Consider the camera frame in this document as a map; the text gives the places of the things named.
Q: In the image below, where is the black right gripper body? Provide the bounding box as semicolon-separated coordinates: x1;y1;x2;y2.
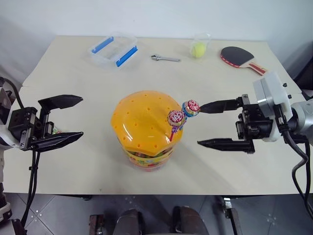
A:
235;94;274;141

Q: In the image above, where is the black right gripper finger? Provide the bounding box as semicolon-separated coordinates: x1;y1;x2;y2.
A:
197;138;256;155
199;96;245;115

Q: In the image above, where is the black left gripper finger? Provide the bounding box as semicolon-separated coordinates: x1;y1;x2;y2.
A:
20;132;84;153
37;94;84;123

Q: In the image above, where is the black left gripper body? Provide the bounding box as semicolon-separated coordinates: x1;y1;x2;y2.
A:
8;106;55;151

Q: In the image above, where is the jar with orange perforated lid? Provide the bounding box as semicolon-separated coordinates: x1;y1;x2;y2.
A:
110;91;184;172

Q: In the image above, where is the blue red wrapped lollipop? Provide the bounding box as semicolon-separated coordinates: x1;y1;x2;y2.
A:
180;99;201;130

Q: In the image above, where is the red white wrapped lollipop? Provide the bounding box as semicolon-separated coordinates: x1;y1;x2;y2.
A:
166;110;185;142

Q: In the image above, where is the black table tennis paddle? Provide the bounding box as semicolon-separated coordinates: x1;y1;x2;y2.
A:
219;46;268;75

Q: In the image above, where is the yellow tennis ball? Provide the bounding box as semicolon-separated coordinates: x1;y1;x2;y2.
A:
190;42;206;58

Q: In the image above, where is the metal table leg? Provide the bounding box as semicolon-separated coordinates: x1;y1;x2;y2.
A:
216;195;243;235

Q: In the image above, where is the clear plastic cup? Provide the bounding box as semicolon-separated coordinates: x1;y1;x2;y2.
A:
189;31;212;60

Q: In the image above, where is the clear box with blue clips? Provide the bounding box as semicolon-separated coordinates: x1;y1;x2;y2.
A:
87;31;139;71

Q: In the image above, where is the silver adjustable wrench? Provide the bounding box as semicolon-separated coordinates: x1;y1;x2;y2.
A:
150;54;182;63

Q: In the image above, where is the dark rounded shape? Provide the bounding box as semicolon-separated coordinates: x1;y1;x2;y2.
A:
172;205;209;235
116;208;143;235

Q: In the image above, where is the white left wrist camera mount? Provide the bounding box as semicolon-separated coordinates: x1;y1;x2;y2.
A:
0;83;22;150

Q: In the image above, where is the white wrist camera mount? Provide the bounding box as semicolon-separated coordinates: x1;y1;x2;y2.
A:
252;70;293;143
0;83;22;150

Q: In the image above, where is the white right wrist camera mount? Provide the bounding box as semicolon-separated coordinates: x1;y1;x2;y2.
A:
252;70;293;143

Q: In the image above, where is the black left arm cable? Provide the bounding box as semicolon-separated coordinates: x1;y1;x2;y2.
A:
0;77;42;229

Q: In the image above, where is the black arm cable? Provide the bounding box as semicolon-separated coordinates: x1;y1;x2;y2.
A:
0;77;42;229
275;117;313;214

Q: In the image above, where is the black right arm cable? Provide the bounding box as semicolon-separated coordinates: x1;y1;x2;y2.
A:
275;117;313;214

